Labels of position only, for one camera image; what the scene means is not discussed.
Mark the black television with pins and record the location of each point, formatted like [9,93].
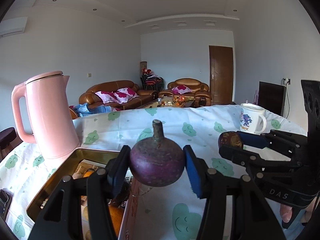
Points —
[272,97]

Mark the brown leather armchair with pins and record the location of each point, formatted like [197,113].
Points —
[191,88]

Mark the brown leather long sofa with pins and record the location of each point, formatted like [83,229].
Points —
[122,94]

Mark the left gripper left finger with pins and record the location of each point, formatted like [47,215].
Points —
[110,179]

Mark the pink metal tin box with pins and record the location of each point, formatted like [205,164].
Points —
[82,187]

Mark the small orange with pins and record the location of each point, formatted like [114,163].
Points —
[88,172]

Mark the wooden coffee table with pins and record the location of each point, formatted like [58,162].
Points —
[171,101]

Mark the white wall air conditioner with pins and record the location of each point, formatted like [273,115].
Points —
[13,26]

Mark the stacked dark chairs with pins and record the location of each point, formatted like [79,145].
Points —
[151,81]

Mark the orange wooden chair back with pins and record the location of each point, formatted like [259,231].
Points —
[73,114]

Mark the dark chestnut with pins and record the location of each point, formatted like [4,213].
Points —
[230,139]

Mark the black smartphone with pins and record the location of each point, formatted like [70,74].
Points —
[5,202]

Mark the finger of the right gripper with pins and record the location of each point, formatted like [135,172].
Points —
[253,162]
[287,144]

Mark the purple round turnip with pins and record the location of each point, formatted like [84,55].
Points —
[157,161]

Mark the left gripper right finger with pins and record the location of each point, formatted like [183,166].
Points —
[252,217]

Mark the white mug blue print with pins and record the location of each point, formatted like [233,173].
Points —
[252,118]

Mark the pink electric kettle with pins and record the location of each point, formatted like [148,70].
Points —
[48,112]

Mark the large orange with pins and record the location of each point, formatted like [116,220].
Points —
[117,214]

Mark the blue clothing pile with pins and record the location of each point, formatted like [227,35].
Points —
[84,110]

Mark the dark purple round stool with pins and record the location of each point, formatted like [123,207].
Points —
[7,136]

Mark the brown wooden door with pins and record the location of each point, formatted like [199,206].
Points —
[221,74]

